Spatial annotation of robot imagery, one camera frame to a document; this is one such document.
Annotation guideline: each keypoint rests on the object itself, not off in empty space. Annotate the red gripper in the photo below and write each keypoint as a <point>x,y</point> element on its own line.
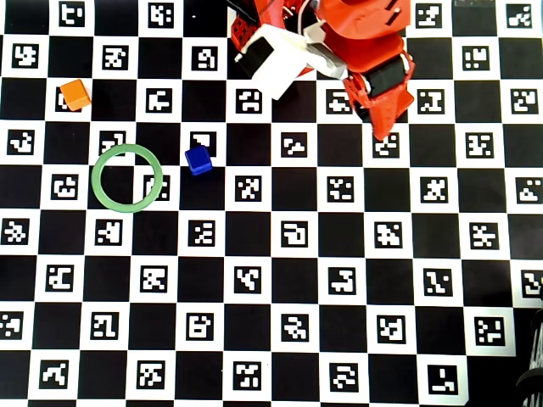
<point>387,79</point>

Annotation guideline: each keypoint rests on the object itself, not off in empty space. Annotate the blue cube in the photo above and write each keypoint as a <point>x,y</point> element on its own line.
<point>198,160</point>

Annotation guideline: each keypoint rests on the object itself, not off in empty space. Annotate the orange cube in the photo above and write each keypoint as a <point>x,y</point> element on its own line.
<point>75,95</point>

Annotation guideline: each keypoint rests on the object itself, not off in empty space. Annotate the black tripod mount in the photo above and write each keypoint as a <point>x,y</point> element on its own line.
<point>532,360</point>

